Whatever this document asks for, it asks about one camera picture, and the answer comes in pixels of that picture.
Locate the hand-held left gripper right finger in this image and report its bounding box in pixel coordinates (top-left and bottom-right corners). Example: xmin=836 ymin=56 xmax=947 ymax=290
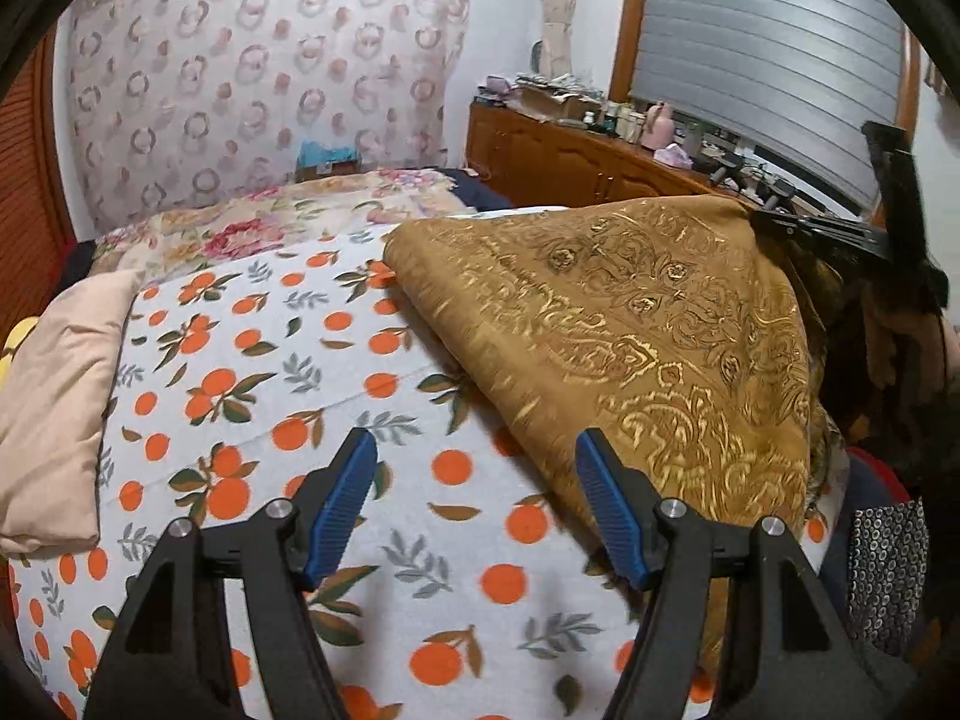
xmin=576 ymin=427 xmax=875 ymax=720

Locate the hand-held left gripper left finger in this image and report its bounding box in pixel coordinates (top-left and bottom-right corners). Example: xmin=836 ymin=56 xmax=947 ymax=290
xmin=84 ymin=427 xmax=380 ymax=720

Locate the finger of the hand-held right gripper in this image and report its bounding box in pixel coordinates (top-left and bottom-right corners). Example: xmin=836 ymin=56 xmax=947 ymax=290
xmin=780 ymin=228 xmax=890 ymax=263
xmin=750 ymin=210 xmax=890 ymax=235

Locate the brown gold-printed garment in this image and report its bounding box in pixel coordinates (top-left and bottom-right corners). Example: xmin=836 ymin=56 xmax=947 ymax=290
xmin=382 ymin=195 xmax=950 ymax=691

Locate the dark desk clutter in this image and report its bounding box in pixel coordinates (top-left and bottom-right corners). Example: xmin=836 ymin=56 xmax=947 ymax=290
xmin=705 ymin=154 xmax=796 ymax=203

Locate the orange fruit print blanket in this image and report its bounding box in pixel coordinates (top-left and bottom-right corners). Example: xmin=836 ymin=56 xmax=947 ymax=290
xmin=7 ymin=206 xmax=833 ymax=720

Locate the grey window blind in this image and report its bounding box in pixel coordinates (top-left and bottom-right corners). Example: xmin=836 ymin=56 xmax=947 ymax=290
xmin=626 ymin=0 xmax=905 ymax=215

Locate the pink jug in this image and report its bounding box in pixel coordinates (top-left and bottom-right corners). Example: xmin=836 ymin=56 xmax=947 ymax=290
xmin=641 ymin=101 xmax=676 ymax=149

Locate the row of small bottles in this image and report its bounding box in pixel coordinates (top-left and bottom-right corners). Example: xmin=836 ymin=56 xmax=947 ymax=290
xmin=585 ymin=101 xmax=646 ymax=140

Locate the wooden cabinet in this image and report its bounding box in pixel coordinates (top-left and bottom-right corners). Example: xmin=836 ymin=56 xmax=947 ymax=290
xmin=465 ymin=101 xmax=758 ymax=211

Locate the black white dotted cloth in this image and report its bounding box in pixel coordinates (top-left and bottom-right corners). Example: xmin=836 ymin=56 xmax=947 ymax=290
xmin=847 ymin=499 xmax=931 ymax=657

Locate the floral plush blanket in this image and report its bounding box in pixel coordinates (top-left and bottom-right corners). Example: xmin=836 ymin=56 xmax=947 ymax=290
xmin=90 ymin=167 xmax=481 ymax=286

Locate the cardboard box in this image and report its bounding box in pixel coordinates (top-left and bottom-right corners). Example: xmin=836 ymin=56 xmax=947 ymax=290
xmin=517 ymin=85 xmax=601 ymax=121

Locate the beige pillow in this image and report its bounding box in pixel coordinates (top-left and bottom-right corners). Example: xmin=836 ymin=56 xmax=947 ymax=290
xmin=0 ymin=268 xmax=147 ymax=557

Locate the pile of papers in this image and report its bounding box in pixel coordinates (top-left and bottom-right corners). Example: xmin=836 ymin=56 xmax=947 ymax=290
xmin=472 ymin=73 xmax=593 ymax=102

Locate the navy blanket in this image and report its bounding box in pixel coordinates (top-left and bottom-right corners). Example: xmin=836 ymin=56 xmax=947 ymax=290
xmin=442 ymin=171 xmax=518 ymax=212

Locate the beige patterned curtain strip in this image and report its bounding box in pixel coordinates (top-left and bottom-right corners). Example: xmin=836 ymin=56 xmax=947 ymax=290
xmin=536 ymin=0 xmax=586 ymax=80

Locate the teal item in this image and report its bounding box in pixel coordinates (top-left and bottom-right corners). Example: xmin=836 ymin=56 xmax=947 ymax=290
xmin=296 ymin=139 xmax=361 ymax=173

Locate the yellow cloth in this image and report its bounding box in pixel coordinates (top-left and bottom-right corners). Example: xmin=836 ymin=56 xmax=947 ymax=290
xmin=0 ymin=315 xmax=38 ymax=391

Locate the white circle-patterned curtain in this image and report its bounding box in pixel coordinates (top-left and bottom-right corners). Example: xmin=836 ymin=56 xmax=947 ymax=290
xmin=56 ymin=0 xmax=473 ymax=230

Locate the wooden window frame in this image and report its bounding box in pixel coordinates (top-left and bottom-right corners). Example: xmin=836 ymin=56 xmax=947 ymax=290
xmin=607 ymin=0 xmax=653 ymax=102

